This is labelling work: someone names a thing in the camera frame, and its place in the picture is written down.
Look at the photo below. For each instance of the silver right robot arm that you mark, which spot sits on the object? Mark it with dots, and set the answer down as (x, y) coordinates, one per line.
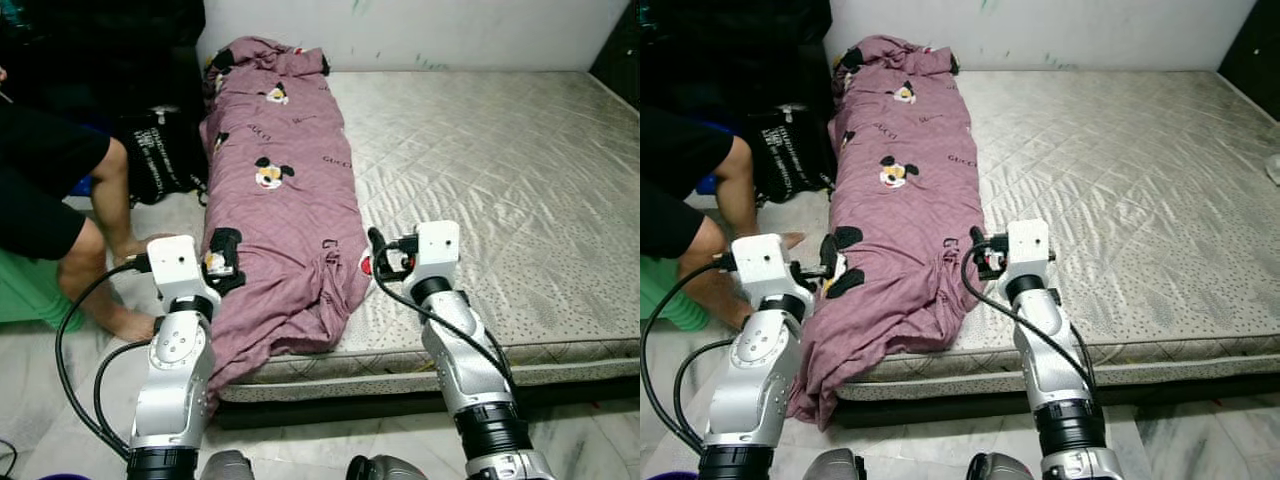
(1055, 370)
(465, 370)

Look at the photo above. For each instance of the large black furniture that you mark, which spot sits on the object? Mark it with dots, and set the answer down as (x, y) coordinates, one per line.
(730, 40)
(100, 40)

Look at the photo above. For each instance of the barefoot person in black clothes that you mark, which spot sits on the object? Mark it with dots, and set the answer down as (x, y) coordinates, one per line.
(670, 180)
(40, 170)

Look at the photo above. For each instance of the silver left robot leg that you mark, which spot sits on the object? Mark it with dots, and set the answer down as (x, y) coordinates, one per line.
(225, 468)
(835, 465)

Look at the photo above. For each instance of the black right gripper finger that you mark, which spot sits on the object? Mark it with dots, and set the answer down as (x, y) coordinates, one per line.
(977, 248)
(378, 252)

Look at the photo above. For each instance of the quilted grey mattress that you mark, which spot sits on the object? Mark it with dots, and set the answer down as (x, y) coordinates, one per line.
(1100, 200)
(480, 200)

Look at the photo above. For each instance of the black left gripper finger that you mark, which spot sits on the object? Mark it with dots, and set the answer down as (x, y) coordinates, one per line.
(233, 250)
(830, 255)

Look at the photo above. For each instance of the black bag white print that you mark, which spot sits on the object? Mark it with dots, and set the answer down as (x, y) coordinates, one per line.
(160, 155)
(795, 150)

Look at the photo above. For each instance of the green plastic stool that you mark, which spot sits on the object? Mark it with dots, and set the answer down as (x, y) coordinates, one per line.
(665, 300)
(30, 295)

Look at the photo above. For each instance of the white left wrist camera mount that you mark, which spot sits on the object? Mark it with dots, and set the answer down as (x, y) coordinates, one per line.
(177, 270)
(762, 268)

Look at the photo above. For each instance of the silver robot leg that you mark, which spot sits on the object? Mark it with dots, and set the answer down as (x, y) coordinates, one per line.
(225, 468)
(835, 465)
(1000, 468)
(385, 470)

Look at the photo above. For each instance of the mauve cartoon print blanket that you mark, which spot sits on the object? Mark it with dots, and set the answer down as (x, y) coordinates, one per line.
(280, 200)
(900, 210)

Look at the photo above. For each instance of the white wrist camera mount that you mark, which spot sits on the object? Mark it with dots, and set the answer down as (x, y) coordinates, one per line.
(177, 270)
(438, 250)
(762, 268)
(1028, 248)

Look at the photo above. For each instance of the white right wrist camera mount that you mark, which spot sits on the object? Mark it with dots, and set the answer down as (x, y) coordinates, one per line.
(438, 250)
(1028, 248)

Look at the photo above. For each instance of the silver right robot leg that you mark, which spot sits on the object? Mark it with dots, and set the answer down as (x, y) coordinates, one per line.
(1000, 468)
(385, 470)

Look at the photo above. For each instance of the black bed base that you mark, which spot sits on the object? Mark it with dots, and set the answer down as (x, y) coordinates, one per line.
(940, 406)
(400, 408)

